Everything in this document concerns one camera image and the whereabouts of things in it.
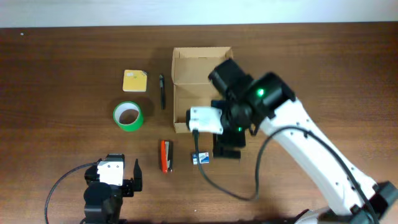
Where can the brown cardboard box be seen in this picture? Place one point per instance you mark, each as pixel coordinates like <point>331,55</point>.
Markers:
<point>191,67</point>

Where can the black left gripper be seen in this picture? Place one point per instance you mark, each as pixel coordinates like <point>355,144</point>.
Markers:
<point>128,185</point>

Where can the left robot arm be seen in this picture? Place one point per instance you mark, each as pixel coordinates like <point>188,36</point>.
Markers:
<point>106,190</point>

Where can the orange black stapler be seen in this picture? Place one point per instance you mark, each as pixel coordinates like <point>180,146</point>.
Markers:
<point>166,156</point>

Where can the black pen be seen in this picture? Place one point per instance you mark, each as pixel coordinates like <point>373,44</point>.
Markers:
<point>162,91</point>

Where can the yellow sticky note pad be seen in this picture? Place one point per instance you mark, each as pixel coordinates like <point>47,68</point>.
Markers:
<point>135,81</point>

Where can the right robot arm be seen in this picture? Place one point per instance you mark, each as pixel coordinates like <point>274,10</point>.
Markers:
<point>269,105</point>

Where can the blue white staples box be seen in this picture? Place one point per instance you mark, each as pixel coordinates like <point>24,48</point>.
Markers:
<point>202,157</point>

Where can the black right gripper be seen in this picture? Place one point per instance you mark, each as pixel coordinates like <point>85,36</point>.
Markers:
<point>229,140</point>

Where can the green tape roll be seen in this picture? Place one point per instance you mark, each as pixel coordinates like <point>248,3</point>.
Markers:
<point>128,116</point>

